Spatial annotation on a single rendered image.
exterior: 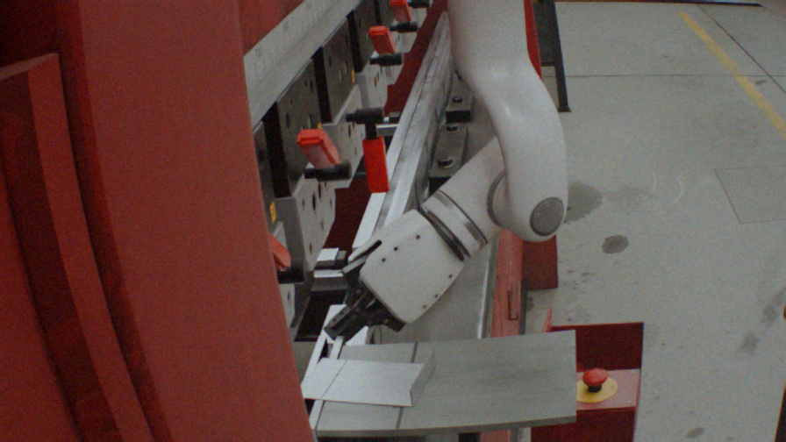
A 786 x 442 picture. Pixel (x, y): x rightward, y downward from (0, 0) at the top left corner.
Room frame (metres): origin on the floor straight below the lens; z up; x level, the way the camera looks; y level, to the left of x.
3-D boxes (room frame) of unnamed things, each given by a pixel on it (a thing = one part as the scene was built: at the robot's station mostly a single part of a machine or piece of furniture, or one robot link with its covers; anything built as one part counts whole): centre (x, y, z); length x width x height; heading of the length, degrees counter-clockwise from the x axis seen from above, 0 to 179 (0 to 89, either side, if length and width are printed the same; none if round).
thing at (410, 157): (2.19, -0.11, 0.92); 1.67 x 0.06 x 0.10; 170
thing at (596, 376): (1.18, -0.25, 0.79); 0.04 x 0.04 x 0.04
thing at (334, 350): (0.96, 0.10, 0.99); 0.20 x 0.03 x 0.03; 170
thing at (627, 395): (1.22, -0.26, 0.75); 0.20 x 0.16 x 0.18; 163
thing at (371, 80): (1.31, 0.04, 1.26); 0.15 x 0.09 x 0.17; 170
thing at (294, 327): (0.94, 0.11, 1.13); 0.10 x 0.02 x 0.10; 170
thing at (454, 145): (1.92, -0.13, 0.89); 0.30 x 0.05 x 0.03; 170
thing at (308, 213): (0.92, 0.11, 1.26); 0.15 x 0.09 x 0.17; 170
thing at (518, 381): (0.92, -0.04, 1.00); 0.26 x 0.18 x 0.01; 80
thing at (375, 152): (1.08, 0.02, 1.20); 0.04 x 0.02 x 0.10; 80
